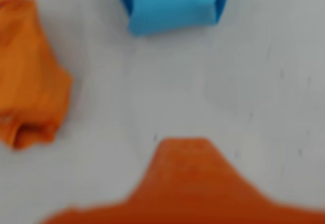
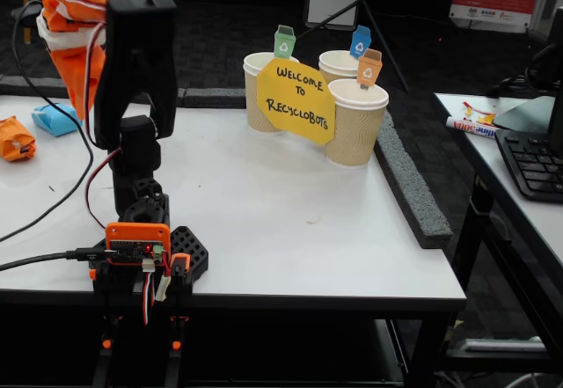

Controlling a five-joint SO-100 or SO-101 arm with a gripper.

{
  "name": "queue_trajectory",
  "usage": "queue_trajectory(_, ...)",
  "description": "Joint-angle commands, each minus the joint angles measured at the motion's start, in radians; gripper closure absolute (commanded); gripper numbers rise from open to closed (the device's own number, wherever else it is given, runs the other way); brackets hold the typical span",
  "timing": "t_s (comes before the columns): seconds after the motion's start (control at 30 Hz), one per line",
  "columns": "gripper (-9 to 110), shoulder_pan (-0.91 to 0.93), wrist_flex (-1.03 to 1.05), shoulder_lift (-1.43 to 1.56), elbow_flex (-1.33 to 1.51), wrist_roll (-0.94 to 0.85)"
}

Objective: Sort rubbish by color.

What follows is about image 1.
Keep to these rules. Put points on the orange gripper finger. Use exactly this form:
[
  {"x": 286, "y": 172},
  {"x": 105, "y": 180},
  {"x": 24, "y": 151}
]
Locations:
[{"x": 188, "y": 183}]

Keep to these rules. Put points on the blue paper rubbish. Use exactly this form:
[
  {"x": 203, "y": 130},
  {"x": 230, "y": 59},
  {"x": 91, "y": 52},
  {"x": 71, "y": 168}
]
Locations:
[{"x": 172, "y": 5}]

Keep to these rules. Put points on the orange paper rubbish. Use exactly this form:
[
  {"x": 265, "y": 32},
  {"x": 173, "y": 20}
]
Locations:
[{"x": 30, "y": 69}]

